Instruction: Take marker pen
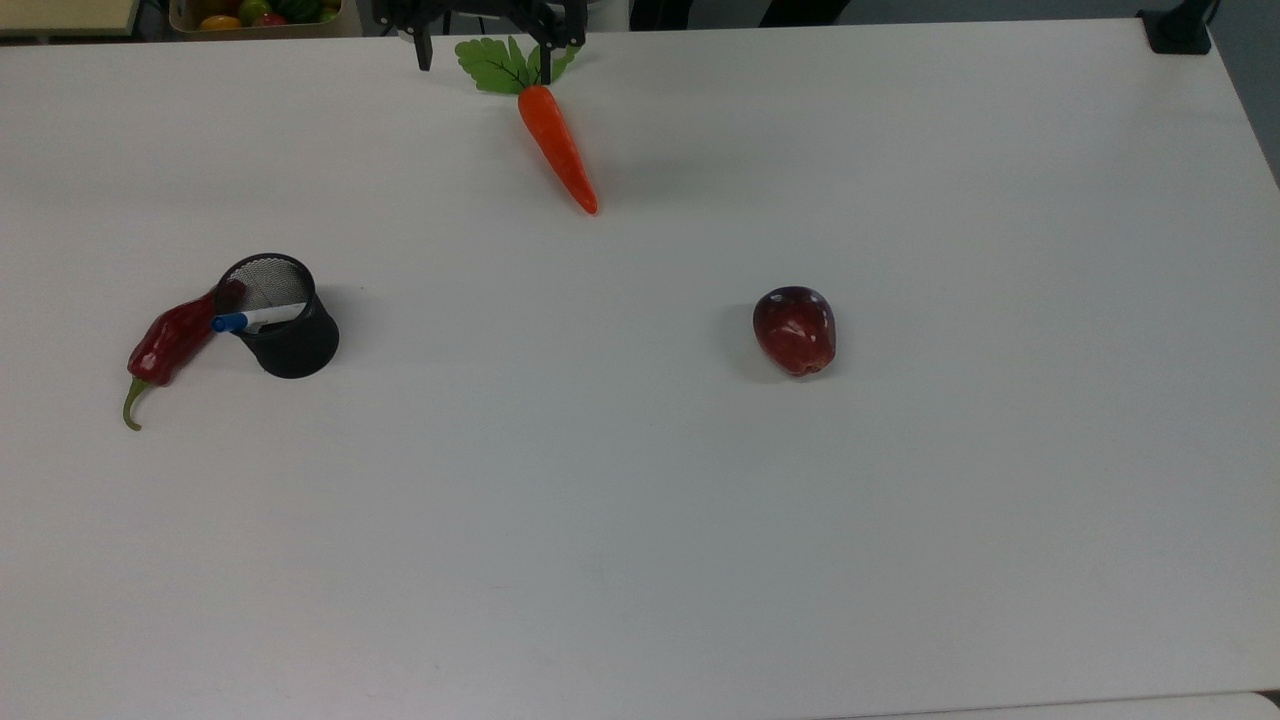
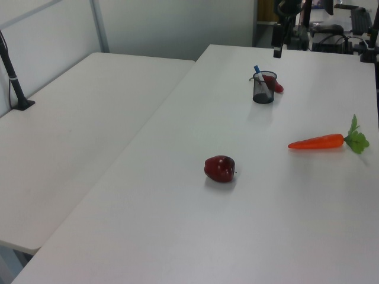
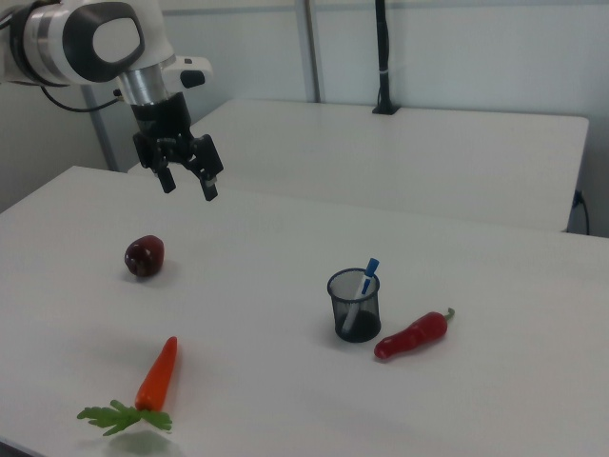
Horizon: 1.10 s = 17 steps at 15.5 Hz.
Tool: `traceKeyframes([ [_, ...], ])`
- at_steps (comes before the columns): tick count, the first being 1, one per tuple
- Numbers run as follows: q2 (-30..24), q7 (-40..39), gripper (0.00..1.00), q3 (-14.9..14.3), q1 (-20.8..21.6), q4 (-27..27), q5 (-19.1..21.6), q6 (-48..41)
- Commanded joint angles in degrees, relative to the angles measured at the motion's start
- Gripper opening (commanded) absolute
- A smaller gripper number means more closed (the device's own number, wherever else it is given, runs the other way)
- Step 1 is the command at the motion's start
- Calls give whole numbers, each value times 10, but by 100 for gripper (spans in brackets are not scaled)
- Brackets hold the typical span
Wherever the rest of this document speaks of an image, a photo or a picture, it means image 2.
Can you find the black keyboard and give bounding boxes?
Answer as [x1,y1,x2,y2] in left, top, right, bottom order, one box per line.
[350,8,373,34]

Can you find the red chili pepper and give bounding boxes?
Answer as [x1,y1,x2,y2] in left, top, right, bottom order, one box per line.
[262,74,285,94]

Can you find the black camera pole with base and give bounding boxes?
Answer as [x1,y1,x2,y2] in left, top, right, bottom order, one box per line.
[0,29,36,111]

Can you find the black stand with clamp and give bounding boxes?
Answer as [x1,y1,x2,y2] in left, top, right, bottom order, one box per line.
[359,22,379,63]

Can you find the dark red apple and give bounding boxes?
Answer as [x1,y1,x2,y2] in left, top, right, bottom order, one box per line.
[203,154,238,184]

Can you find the orange carrot green leaves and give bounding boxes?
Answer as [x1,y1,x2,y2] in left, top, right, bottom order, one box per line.
[287,114,370,155]

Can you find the white marker pen blue cap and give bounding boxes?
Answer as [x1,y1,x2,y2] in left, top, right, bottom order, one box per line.
[253,64,275,100]

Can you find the grey partition frame post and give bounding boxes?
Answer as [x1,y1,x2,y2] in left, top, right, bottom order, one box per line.
[89,0,111,54]

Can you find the black mesh pen cup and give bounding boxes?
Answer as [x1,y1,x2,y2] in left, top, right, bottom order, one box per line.
[252,70,279,105]

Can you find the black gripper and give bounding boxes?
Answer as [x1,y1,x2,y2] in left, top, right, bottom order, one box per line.
[272,24,284,59]

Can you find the thin cable along pole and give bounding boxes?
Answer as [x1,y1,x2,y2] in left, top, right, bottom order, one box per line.
[0,29,15,109]

